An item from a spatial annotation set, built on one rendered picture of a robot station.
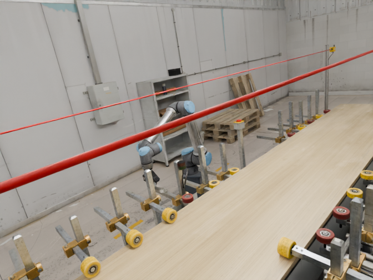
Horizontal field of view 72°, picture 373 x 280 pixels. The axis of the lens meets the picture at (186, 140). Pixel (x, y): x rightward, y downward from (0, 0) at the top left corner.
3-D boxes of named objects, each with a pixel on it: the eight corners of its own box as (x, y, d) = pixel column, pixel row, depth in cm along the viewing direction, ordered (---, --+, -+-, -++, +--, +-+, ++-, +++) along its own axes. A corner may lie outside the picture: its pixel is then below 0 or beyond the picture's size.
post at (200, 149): (205, 200, 210) (197, 146, 196) (207, 198, 213) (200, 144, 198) (208, 201, 208) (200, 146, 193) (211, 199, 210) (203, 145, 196)
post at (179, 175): (184, 218, 196) (173, 160, 181) (186, 216, 198) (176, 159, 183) (186, 220, 193) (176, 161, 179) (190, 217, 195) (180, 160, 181)
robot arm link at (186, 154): (187, 160, 296) (185, 146, 291) (200, 161, 286) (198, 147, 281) (180, 165, 285) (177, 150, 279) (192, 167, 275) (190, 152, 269)
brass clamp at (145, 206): (141, 209, 169) (139, 202, 167) (157, 199, 177) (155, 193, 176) (146, 212, 164) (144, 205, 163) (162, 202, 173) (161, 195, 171)
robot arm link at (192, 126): (200, 159, 287) (181, 98, 252) (214, 160, 276) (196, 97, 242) (193, 167, 276) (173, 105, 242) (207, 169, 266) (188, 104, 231)
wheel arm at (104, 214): (94, 211, 173) (92, 207, 172) (99, 209, 175) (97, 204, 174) (132, 241, 137) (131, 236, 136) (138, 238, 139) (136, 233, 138)
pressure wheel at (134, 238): (127, 229, 137) (139, 229, 143) (123, 243, 137) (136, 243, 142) (133, 233, 133) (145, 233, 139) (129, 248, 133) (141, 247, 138)
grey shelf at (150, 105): (152, 163, 497) (135, 83, 451) (184, 147, 556) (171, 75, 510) (167, 166, 466) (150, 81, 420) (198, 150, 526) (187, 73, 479)
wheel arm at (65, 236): (55, 231, 158) (54, 226, 156) (61, 228, 160) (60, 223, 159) (87, 271, 121) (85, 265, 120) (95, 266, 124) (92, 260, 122)
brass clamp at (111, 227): (106, 229, 153) (104, 221, 152) (126, 218, 162) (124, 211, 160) (111, 233, 149) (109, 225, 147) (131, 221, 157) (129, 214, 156)
